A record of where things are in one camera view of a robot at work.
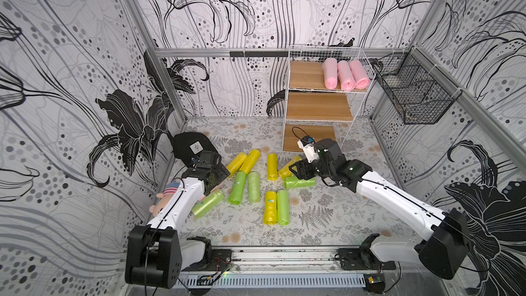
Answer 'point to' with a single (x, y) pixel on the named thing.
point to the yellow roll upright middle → (272, 167)
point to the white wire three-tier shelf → (310, 108)
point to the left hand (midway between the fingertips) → (223, 180)
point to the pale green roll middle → (254, 187)
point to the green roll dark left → (236, 194)
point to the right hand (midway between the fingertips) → (297, 163)
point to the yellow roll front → (270, 217)
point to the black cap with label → (187, 146)
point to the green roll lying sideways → (294, 181)
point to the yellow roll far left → (233, 164)
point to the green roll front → (283, 207)
